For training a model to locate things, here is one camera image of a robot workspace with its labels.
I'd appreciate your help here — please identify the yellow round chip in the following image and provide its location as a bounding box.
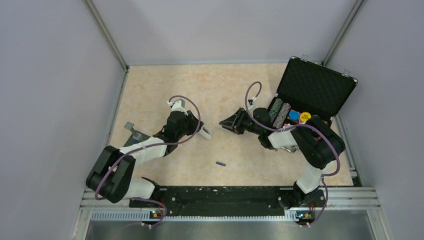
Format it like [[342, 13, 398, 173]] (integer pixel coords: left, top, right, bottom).
[[299, 112, 312, 123]]

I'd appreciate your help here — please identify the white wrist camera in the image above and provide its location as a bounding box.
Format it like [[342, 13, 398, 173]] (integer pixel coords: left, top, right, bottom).
[[167, 98, 187, 115], [245, 96, 257, 115]]

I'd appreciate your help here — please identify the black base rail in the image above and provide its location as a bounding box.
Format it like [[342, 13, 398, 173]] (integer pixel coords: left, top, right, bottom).
[[150, 186, 326, 219]]

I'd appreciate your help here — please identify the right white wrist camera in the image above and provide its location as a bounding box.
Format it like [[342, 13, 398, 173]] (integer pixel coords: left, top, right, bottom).
[[245, 96, 257, 115]]

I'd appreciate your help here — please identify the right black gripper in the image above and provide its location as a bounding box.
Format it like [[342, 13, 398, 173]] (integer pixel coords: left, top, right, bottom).
[[220, 107, 263, 135]]

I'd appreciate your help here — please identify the white remote control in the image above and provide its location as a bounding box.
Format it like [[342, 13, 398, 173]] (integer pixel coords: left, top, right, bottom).
[[198, 125, 212, 140]]

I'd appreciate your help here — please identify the purple battery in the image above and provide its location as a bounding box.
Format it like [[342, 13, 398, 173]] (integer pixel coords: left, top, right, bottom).
[[216, 161, 226, 167]]

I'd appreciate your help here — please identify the black aluminium case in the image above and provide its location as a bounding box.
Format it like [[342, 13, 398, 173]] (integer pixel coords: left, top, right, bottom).
[[259, 56, 358, 128]]

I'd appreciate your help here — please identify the blue round chip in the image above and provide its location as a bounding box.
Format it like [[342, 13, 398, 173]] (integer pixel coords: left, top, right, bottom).
[[288, 110, 300, 122]]

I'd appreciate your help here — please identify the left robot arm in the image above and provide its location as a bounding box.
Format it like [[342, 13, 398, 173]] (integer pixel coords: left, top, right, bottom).
[[85, 110, 205, 207]]

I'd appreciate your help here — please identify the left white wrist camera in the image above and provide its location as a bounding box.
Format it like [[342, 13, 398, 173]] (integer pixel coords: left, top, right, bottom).
[[167, 98, 187, 115]]

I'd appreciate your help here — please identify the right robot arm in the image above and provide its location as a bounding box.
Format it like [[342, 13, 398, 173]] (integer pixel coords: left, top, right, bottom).
[[219, 107, 346, 209]]

